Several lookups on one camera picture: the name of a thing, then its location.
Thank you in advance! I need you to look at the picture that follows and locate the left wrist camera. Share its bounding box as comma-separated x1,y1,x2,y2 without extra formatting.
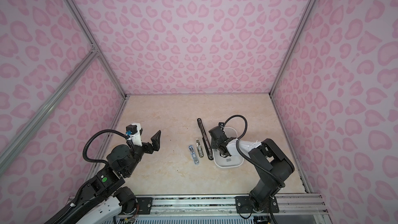
125,123,143,149

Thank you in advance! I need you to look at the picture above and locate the left mounting plate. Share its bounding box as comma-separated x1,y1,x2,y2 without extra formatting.
135,197,153,215

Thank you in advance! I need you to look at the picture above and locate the blue mini stapler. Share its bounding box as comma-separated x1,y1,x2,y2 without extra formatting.
188,145,200,165

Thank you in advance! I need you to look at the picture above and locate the black stapler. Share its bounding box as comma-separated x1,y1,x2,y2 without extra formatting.
197,118,214,160

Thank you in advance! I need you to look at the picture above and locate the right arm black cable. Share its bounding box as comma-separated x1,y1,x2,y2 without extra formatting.
222,114,286,224

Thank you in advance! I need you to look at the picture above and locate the white plastic bin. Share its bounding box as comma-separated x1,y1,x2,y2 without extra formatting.
212,127,244,169

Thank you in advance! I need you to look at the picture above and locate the right mounting plate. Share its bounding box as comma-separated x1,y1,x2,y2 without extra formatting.
234,196,280,214

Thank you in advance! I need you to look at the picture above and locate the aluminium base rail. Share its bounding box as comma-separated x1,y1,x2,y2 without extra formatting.
107,194,332,224

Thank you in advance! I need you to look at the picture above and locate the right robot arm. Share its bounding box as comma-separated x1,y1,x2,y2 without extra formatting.
209,125,295,214

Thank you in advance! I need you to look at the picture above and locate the mounting plate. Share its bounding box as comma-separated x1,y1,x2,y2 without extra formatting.
234,196,280,214
135,197,153,215

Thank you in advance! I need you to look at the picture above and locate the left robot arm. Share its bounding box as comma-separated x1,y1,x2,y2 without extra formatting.
46,124,161,224

